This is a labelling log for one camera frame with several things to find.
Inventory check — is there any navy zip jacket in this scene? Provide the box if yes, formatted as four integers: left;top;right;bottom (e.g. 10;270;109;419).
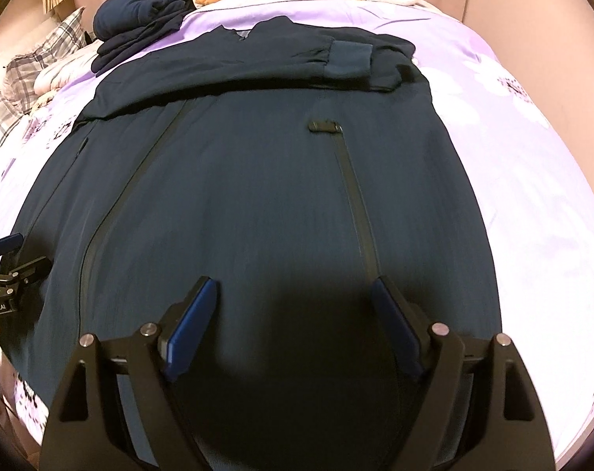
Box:
12;17;504;471

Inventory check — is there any folded navy hooded garment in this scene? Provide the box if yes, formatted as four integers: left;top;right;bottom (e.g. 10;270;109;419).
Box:
93;0;198;40

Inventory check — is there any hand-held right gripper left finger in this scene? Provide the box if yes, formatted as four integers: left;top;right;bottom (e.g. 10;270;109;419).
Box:
39;276;216;471

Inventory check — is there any purple floral bedsheet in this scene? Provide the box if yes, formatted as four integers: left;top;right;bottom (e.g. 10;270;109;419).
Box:
0;0;594;457

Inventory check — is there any grey plaid pillow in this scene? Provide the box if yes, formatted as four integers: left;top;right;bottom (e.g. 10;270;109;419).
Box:
0;93;33;168
5;7;89;94

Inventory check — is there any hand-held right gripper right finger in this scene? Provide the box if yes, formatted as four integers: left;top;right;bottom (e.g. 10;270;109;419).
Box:
369;275;555;471

